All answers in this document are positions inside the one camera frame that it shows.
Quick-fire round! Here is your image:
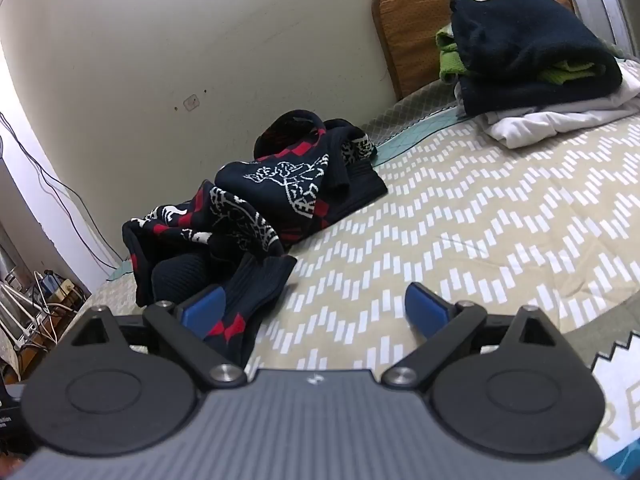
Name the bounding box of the brown cushion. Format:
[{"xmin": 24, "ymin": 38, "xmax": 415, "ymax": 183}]
[{"xmin": 371, "ymin": 0, "xmax": 576, "ymax": 102}]

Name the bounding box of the grey quilted mattress pad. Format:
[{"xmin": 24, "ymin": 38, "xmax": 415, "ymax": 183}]
[{"xmin": 359, "ymin": 89, "xmax": 459, "ymax": 147}]

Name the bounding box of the folded white garment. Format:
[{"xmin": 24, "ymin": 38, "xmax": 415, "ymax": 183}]
[{"xmin": 475, "ymin": 104, "xmax": 640, "ymax": 150}]

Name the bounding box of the black wall cable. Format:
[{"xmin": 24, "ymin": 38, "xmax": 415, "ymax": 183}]
[{"xmin": 0, "ymin": 111, "xmax": 122, "ymax": 271}]

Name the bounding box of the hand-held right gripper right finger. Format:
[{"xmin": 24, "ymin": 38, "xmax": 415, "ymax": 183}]
[{"xmin": 381, "ymin": 282, "xmax": 558, "ymax": 389}]

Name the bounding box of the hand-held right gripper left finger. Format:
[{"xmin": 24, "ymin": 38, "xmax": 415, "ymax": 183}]
[{"xmin": 70, "ymin": 282, "xmax": 248, "ymax": 389}]

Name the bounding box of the folded navy garment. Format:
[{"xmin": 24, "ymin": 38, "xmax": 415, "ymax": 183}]
[{"xmin": 448, "ymin": 0, "xmax": 624, "ymax": 117}]

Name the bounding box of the navy red white patterned sweater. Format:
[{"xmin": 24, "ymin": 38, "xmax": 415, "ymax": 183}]
[{"xmin": 121, "ymin": 109, "xmax": 389, "ymax": 367}]

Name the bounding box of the beige zigzag patterned blanket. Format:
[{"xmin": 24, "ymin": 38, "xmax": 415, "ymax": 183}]
[{"xmin": 82, "ymin": 60, "xmax": 640, "ymax": 386}]

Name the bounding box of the white printed paper bag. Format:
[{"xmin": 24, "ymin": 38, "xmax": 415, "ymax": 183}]
[{"xmin": 590, "ymin": 331, "xmax": 640, "ymax": 464}]

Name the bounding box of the metal window frame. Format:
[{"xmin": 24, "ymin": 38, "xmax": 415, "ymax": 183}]
[{"xmin": 555, "ymin": 0, "xmax": 640, "ymax": 61}]

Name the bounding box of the white wire rack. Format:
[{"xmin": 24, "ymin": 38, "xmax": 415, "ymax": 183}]
[{"xmin": 0, "ymin": 269, "xmax": 57, "ymax": 357}]

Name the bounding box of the folded green garment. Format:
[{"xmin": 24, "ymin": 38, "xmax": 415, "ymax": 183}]
[{"xmin": 435, "ymin": 27, "xmax": 608, "ymax": 86}]

